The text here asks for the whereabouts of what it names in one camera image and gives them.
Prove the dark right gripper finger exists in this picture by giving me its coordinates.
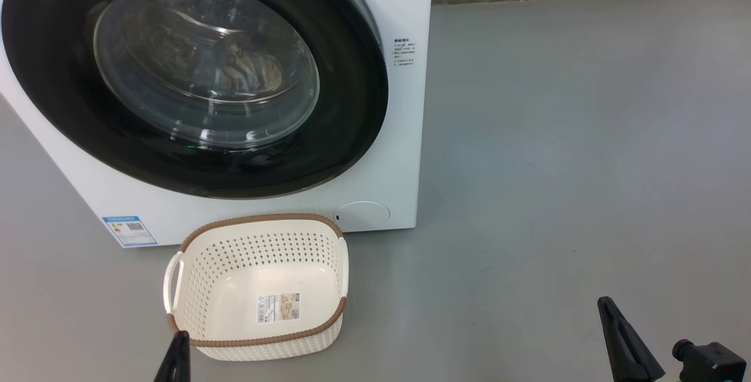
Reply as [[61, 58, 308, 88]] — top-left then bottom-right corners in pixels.
[[597, 296, 667, 382]]

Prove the paper basket label sticker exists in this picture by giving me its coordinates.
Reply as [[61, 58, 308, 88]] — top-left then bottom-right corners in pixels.
[[256, 292, 301, 324]]

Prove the round white filter cover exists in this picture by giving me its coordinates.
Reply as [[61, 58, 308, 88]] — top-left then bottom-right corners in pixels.
[[333, 201, 391, 233]]

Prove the cream laundry basket brown rim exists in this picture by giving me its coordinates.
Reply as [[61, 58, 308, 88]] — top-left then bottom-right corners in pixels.
[[163, 213, 350, 362]]

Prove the black warning text label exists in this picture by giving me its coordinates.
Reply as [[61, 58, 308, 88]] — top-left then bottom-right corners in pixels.
[[393, 38, 417, 67]]

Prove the white front-load washing machine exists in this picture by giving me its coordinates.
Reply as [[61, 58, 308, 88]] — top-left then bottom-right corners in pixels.
[[0, 0, 435, 249]]

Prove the blue energy label sticker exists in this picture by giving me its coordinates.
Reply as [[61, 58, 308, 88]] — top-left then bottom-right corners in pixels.
[[102, 215, 158, 248]]

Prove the black round glass washer door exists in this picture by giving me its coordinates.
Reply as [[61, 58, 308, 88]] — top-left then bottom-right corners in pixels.
[[1, 0, 389, 200]]

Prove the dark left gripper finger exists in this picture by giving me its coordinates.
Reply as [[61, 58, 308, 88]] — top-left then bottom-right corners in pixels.
[[154, 330, 191, 382]]

